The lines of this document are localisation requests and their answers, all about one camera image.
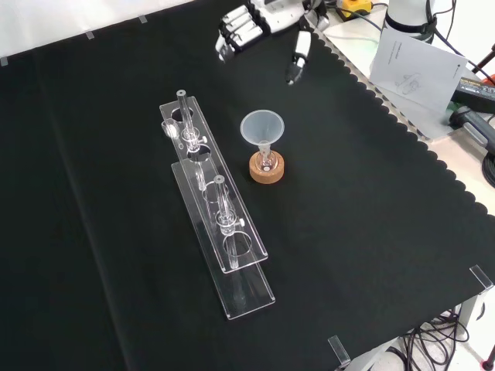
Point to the clear cloth clip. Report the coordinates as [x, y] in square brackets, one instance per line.
[481, 276]
[339, 349]

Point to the black power adapter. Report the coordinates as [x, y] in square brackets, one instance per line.
[477, 90]

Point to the white printed booklet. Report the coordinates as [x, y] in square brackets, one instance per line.
[417, 69]

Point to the pale board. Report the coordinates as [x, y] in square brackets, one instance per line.
[427, 123]

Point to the grey and black hand tool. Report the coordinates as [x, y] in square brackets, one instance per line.
[477, 125]

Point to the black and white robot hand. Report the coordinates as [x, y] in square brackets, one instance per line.
[278, 17]

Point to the clear acrylic funnel stand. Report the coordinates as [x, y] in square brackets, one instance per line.
[216, 216]

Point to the grey table leg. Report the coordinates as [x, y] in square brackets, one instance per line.
[470, 320]

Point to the small clear glass weighing funnel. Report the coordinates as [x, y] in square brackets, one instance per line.
[169, 129]

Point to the small glass round-bottom flask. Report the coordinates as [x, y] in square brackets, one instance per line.
[267, 159]

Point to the yellow stop button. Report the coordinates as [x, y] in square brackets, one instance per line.
[357, 5]

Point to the translucent plastic funnel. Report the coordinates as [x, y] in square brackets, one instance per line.
[262, 127]

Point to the black tripod leg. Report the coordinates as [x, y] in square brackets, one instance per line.
[486, 60]

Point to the black bench cloth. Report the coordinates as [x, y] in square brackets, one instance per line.
[348, 232]

